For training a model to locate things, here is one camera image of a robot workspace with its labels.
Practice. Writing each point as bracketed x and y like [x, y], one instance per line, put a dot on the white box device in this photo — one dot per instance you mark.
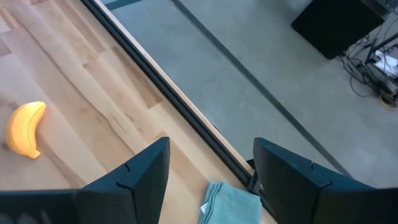
[385, 61]

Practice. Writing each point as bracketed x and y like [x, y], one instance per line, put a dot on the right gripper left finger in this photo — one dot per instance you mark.
[146, 180]

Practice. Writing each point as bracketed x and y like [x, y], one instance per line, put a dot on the black box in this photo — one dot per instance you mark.
[335, 25]

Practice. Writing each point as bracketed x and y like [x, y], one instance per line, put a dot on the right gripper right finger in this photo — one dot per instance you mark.
[289, 186]

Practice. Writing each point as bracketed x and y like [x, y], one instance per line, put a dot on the teal folded cloth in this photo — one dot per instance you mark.
[230, 205]

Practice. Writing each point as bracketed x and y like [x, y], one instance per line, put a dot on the yellow toy banana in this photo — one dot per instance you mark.
[21, 130]

